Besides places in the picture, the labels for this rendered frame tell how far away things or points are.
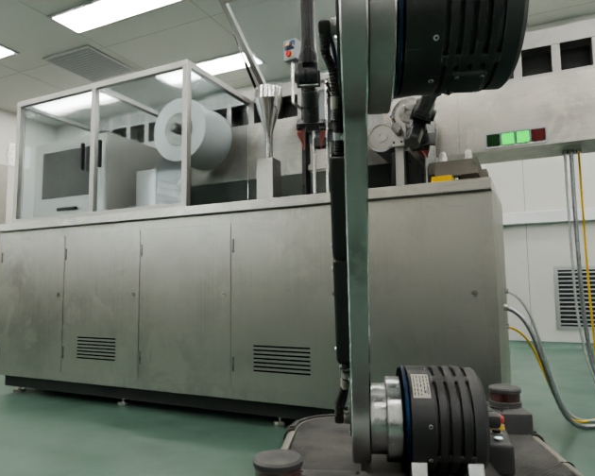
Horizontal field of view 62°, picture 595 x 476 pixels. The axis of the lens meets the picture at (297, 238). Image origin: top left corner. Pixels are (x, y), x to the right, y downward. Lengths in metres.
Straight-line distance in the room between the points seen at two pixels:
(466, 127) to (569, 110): 0.42
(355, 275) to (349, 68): 0.28
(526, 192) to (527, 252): 0.52
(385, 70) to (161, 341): 1.87
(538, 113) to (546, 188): 2.33
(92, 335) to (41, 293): 0.42
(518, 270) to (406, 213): 2.94
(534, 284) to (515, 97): 2.48
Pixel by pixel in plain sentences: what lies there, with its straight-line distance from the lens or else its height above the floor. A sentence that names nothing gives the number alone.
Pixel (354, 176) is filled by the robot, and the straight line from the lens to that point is 0.64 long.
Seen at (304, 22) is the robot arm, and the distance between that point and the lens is 1.79.
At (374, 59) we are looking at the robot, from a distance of 0.58.
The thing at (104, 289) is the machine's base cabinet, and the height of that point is 0.54.
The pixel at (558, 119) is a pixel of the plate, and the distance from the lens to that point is 2.42.
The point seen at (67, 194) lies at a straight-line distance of 2.84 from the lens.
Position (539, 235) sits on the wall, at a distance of 4.66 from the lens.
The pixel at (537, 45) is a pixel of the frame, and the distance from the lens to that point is 2.54.
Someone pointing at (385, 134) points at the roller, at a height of 1.18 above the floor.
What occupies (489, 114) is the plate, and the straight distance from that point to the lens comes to 2.44.
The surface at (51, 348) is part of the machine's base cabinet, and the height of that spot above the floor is 0.25.
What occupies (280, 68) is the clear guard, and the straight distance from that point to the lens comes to 2.81.
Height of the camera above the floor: 0.56
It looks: 5 degrees up
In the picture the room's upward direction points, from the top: 1 degrees counter-clockwise
